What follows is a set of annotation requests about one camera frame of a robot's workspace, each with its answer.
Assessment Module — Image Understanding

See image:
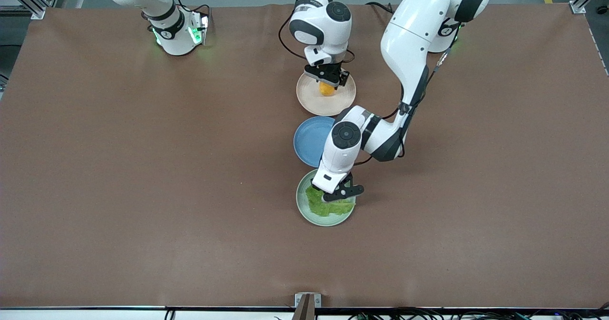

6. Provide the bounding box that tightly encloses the brown table cover sheet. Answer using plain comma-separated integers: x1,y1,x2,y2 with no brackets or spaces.
0,3,609,309

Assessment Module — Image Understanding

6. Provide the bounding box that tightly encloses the blue round plate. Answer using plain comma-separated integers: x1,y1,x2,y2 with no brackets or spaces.
293,116,336,168

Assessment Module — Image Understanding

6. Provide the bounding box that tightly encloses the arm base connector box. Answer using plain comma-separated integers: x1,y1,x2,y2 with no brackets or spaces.
188,9,210,46

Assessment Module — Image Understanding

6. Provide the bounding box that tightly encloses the black cable bundle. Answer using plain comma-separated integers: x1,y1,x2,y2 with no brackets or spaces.
347,306,609,320

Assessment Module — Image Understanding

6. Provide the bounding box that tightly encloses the beige round plate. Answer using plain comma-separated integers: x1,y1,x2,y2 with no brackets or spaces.
296,70,357,117

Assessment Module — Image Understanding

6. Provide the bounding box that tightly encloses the pale green round plate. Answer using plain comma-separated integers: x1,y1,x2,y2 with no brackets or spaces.
295,169,357,227

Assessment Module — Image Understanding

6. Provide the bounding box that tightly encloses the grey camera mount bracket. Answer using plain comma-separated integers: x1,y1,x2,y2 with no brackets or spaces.
292,292,322,320

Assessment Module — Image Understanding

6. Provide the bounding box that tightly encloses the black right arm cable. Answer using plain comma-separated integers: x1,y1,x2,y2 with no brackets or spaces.
278,0,356,65

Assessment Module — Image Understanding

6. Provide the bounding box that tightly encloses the green lettuce leaf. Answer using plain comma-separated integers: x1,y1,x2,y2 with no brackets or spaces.
304,184,356,218

